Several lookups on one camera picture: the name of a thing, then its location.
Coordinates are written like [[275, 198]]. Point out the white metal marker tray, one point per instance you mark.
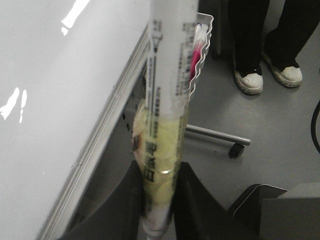
[[206, 19]]

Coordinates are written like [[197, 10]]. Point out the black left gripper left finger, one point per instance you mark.
[[119, 216]]

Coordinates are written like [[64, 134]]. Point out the white whiteboard marker with tape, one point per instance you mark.
[[160, 121]]

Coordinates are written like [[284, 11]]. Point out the pink marker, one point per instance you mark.
[[199, 42]]

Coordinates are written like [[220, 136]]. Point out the grey metal box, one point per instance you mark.
[[276, 213]]

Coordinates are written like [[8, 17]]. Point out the white whiteboard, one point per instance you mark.
[[67, 68]]

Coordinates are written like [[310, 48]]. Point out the person in black trousers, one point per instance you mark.
[[279, 48]]

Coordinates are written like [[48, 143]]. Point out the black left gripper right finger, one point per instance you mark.
[[198, 216]]

